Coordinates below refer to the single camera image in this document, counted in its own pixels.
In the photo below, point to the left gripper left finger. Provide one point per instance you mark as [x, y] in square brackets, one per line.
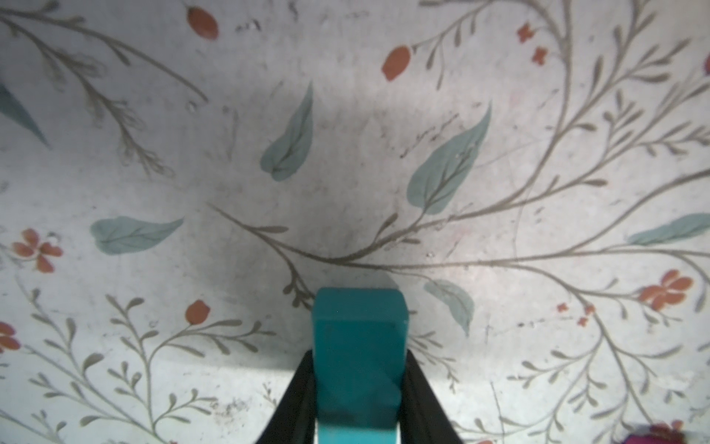
[294, 420]

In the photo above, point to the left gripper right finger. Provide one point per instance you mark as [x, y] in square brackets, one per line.
[422, 419]

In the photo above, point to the teal rectangular block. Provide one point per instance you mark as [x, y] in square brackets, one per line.
[359, 362]

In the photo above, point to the small magenta cube block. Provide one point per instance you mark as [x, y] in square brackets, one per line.
[656, 434]

